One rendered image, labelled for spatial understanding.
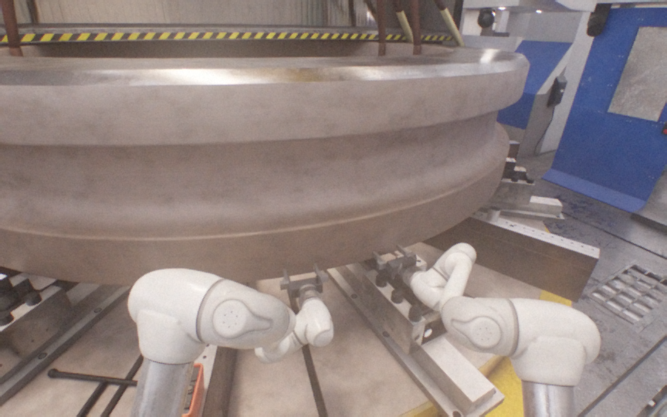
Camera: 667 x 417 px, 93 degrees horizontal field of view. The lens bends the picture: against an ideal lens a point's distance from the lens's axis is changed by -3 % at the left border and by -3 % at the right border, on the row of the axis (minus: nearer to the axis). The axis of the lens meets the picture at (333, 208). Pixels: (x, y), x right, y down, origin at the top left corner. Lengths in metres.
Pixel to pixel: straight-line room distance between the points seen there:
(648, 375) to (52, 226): 3.49
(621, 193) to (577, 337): 4.77
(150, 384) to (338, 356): 1.34
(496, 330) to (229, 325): 0.53
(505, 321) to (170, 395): 0.71
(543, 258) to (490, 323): 1.91
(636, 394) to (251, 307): 2.60
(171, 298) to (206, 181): 0.87
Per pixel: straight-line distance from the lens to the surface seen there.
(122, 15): 4.36
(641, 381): 3.02
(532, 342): 0.87
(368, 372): 1.95
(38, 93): 1.55
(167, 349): 0.75
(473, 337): 0.80
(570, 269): 2.70
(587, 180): 5.75
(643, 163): 5.48
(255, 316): 0.64
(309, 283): 1.36
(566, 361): 0.89
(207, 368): 1.56
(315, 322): 1.18
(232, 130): 1.30
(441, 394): 1.90
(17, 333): 2.25
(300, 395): 1.87
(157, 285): 0.76
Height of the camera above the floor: 1.90
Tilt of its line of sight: 28 degrees down
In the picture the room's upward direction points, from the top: 1 degrees clockwise
